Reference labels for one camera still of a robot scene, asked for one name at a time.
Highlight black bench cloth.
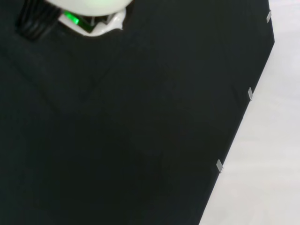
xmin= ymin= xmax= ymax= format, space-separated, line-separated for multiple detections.
xmin=0 ymin=0 xmax=276 ymax=225

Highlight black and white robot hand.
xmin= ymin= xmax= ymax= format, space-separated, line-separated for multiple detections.
xmin=15 ymin=0 xmax=135 ymax=41

